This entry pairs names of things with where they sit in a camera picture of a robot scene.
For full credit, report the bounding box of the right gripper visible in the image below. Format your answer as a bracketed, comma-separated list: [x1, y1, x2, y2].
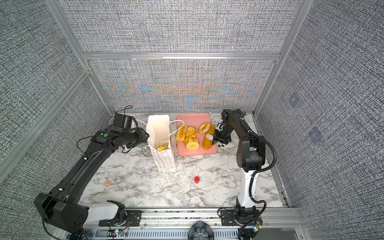
[212, 125, 235, 147]

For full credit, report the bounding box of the small bun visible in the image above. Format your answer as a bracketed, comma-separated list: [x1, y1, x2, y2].
[198, 122, 211, 135]

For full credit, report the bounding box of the white printed paper bag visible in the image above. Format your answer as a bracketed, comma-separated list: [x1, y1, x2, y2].
[145, 115, 184, 172]

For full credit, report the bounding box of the round striped bun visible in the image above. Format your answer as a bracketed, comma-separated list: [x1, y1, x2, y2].
[185, 126, 197, 138]

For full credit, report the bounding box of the long yellow baguette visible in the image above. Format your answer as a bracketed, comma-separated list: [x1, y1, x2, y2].
[157, 143, 169, 152]

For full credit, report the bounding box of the striped croissant bread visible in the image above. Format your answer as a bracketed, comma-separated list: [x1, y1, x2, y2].
[176, 125, 188, 142]

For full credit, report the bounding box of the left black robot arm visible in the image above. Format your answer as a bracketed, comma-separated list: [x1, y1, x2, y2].
[34, 127, 150, 233]

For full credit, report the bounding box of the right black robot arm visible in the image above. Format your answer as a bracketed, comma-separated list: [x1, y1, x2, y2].
[204, 109, 277, 225]

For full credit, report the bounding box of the pink plastic tray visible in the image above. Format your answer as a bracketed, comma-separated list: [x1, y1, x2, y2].
[176, 113, 218, 157]

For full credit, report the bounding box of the black round fan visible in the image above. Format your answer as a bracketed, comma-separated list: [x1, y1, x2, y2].
[188, 222, 215, 240]

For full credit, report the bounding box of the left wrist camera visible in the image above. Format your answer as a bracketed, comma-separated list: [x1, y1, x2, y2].
[111, 114, 134, 131]

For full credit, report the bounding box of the aluminium front rail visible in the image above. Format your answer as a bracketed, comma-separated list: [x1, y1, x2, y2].
[56, 206, 304, 229]

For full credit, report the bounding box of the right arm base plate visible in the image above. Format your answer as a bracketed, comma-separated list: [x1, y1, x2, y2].
[219, 209, 241, 227]

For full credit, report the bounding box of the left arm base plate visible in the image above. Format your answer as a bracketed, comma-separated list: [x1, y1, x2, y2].
[99, 210, 142, 228]

